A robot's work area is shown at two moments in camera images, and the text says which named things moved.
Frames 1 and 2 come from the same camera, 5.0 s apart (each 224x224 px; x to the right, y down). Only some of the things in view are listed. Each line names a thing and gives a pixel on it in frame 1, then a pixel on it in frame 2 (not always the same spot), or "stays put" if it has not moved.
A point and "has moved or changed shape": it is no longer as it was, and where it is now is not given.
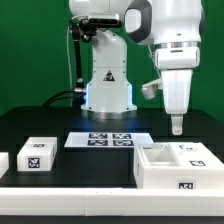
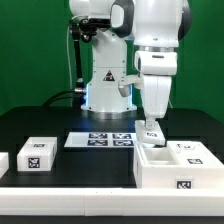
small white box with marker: x=37 y=154 stays put
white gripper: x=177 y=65 -> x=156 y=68
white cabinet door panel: x=161 y=145 has moved or changed shape
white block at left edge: x=4 y=163 stays put
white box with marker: x=194 y=155 stays put
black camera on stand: x=104 y=20 stays put
